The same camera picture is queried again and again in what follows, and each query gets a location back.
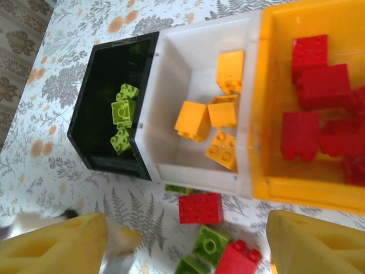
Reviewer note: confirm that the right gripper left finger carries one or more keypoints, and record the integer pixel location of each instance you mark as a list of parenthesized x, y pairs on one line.
[(48, 251)]

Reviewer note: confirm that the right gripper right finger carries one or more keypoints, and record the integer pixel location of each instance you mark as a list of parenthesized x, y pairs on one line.
[(319, 248)]

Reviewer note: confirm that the floral table cover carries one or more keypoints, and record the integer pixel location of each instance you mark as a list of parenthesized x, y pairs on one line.
[(34, 114)]

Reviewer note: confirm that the red six-stud lego brick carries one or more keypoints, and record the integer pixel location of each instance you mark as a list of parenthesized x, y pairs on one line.
[(199, 208)]

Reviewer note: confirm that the yellow-orange plastic bin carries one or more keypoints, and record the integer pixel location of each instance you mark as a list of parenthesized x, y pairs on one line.
[(273, 85)]

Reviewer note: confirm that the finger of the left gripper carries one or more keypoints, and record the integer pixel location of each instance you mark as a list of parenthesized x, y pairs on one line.
[(122, 242)]

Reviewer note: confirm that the white plastic bin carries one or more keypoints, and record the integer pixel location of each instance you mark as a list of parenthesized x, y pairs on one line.
[(176, 71)]

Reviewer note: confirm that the black plastic bin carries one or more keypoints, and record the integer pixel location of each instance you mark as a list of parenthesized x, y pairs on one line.
[(94, 85)]

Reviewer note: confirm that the long orange lego brick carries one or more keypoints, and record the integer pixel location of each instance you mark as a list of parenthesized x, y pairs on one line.
[(191, 118)]

